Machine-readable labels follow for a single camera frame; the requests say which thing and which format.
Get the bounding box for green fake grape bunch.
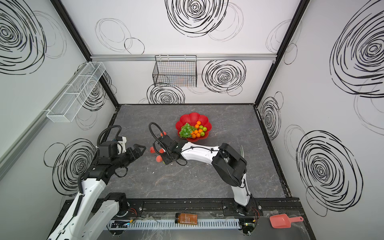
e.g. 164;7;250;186
179;123;196;139

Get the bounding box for red flower-shaped fruit bowl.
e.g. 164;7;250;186
175;113;212;142

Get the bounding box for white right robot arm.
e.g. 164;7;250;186
150;136;253;216

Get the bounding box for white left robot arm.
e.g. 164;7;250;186
48;141;146;240

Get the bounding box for brown bottle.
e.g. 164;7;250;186
175;213;198;226

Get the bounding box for green kitchen tongs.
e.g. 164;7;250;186
241;146;245;158

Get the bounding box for pink plastic scoop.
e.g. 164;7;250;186
269;214;304;229

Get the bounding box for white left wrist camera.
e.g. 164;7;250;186
117;137;127;155

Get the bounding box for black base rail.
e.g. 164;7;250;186
62;197;304;217

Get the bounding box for clear wall shelf rack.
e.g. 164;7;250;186
47;62;107;123

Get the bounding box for white slotted cable duct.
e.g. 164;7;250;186
106;219;241;231

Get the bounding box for black wire basket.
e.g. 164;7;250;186
152;60;198;88

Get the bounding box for aluminium wall rail back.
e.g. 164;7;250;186
91;53;277;62

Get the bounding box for black corner frame post left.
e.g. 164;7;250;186
50;0;120;109

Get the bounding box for black corner frame post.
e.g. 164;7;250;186
50;0;120;109
254;0;310;107

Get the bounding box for black corner frame post right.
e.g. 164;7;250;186
254;0;310;107

